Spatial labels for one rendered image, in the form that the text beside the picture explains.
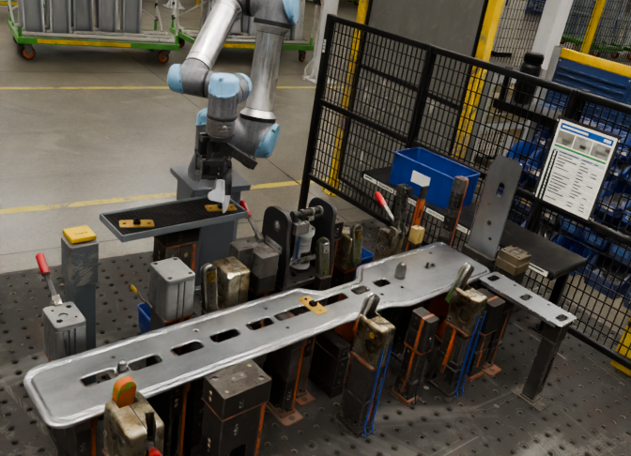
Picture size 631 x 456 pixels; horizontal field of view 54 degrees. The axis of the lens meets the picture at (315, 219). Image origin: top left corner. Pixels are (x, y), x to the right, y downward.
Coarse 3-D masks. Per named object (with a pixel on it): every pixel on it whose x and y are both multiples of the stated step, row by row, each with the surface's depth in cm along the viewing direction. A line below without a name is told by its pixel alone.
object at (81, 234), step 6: (72, 228) 151; (78, 228) 151; (84, 228) 151; (66, 234) 148; (72, 234) 148; (78, 234) 149; (84, 234) 149; (90, 234) 149; (72, 240) 146; (78, 240) 147; (84, 240) 148
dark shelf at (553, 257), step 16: (368, 176) 253; (384, 176) 253; (432, 208) 231; (464, 208) 235; (464, 224) 221; (512, 224) 228; (512, 240) 215; (528, 240) 217; (544, 240) 219; (544, 256) 207; (560, 256) 209; (576, 256) 211; (544, 272) 199; (560, 272) 199
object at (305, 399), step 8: (296, 312) 168; (304, 312) 165; (312, 344) 170; (304, 352) 169; (312, 352) 171; (304, 360) 170; (304, 368) 172; (304, 376) 174; (304, 384) 175; (304, 392) 177; (296, 400) 174; (304, 400) 175; (312, 400) 175
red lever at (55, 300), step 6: (36, 258) 142; (42, 258) 142; (42, 264) 142; (42, 270) 141; (48, 270) 142; (42, 276) 142; (48, 276) 141; (48, 282) 141; (48, 288) 140; (54, 294) 140; (54, 300) 138; (60, 300) 139; (54, 306) 138
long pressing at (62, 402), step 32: (416, 256) 200; (448, 256) 203; (352, 288) 176; (384, 288) 179; (416, 288) 181; (448, 288) 185; (192, 320) 151; (224, 320) 153; (256, 320) 155; (288, 320) 157; (320, 320) 159; (352, 320) 163; (96, 352) 135; (128, 352) 137; (160, 352) 139; (192, 352) 140; (224, 352) 142; (256, 352) 144; (32, 384) 125; (64, 384) 125; (160, 384) 130; (64, 416) 118; (96, 416) 120
